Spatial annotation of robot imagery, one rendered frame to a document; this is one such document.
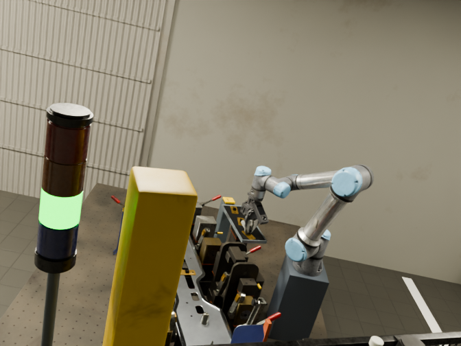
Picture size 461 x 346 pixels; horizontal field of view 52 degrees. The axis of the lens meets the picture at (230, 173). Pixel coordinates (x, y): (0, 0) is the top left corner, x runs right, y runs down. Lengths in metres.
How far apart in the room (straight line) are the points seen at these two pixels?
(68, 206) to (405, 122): 3.94
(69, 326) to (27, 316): 0.20
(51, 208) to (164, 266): 0.21
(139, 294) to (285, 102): 3.54
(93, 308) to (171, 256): 1.72
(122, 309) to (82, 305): 1.67
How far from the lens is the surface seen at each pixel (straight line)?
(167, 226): 0.77
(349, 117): 4.38
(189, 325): 2.04
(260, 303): 1.91
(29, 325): 2.42
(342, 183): 1.99
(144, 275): 0.82
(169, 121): 4.33
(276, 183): 2.23
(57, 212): 0.84
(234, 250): 2.21
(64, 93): 4.44
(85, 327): 2.41
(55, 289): 0.96
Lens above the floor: 2.32
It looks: 22 degrees down
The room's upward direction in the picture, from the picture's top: 14 degrees clockwise
